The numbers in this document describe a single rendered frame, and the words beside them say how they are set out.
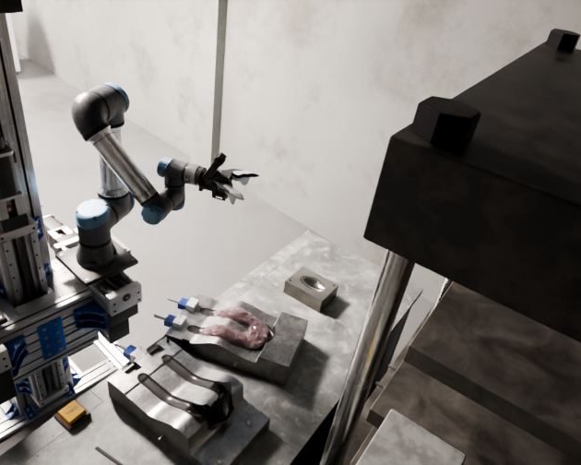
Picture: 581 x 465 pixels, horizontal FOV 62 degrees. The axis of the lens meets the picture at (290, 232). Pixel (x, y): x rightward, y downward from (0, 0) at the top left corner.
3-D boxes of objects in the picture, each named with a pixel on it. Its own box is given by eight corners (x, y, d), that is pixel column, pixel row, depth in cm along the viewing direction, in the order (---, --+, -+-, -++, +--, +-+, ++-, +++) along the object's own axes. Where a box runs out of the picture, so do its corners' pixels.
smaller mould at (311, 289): (282, 292, 223) (285, 280, 219) (301, 277, 234) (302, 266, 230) (319, 313, 215) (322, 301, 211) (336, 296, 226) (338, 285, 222)
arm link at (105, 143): (68, 94, 148) (168, 220, 163) (90, 84, 156) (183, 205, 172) (48, 112, 153) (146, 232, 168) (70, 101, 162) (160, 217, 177)
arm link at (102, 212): (70, 241, 180) (65, 209, 172) (92, 222, 191) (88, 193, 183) (99, 249, 178) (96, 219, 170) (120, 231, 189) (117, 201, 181)
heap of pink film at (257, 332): (196, 337, 186) (196, 322, 182) (216, 307, 200) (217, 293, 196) (258, 358, 181) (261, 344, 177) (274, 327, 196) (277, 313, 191)
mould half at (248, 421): (109, 396, 166) (105, 370, 159) (165, 352, 185) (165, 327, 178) (217, 487, 146) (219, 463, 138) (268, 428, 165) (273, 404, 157)
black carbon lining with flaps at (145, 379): (134, 382, 164) (132, 363, 159) (169, 354, 176) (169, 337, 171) (209, 442, 150) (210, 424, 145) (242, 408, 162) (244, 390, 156)
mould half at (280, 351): (164, 343, 189) (164, 323, 183) (195, 302, 210) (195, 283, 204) (285, 387, 180) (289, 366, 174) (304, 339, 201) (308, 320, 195)
